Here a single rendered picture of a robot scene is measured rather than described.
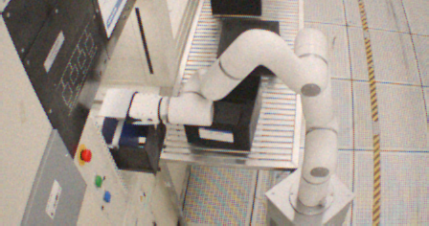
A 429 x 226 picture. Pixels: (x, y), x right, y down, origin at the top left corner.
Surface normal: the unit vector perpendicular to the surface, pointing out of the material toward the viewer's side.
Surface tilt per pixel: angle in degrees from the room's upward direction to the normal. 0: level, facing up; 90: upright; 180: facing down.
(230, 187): 0
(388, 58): 0
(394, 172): 0
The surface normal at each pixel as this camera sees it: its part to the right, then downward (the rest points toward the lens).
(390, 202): -0.09, -0.64
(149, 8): -0.15, 0.77
